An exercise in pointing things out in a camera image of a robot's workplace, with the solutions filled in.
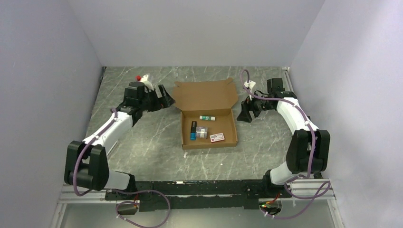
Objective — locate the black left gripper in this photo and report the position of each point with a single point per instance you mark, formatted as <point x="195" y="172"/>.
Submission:
<point x="161" y="102"/>

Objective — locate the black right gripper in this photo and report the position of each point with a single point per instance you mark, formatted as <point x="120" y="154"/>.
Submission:
<point x="244" y="115"/>

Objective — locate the small red white box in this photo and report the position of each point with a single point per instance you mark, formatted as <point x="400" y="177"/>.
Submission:
<point x="218" y="137"/>

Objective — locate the brown cardboard box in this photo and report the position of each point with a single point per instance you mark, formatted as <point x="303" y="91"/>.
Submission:
<point x="209" y="98"/>

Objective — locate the white green capped tube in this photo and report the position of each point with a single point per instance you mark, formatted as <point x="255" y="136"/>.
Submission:
<point x="207" y="118"/>

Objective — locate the blue capped glue stick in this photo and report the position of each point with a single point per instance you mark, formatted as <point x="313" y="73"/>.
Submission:
<point x="193" y="130"/>

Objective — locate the clear plastic jar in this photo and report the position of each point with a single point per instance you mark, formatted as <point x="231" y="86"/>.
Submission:
<point x="201" y="132"/>

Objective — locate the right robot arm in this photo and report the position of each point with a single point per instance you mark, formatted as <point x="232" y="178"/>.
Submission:
<point x="309" y="147"/>

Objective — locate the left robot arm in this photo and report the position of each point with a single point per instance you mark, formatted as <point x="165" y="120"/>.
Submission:
<point x="86" y="167"/>

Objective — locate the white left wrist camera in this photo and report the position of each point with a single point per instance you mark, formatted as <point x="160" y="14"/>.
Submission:
<point x="146" y="80"/>

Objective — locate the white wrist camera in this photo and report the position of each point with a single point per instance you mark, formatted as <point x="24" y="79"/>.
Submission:
<point x="249" y="84"/>
<point x="146" y="80"/>

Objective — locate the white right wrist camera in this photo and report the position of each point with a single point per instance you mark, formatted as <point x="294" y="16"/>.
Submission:
<point x="249" y="84"/>

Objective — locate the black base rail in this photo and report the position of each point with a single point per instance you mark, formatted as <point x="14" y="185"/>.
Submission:
<point x="200" y="194"/>

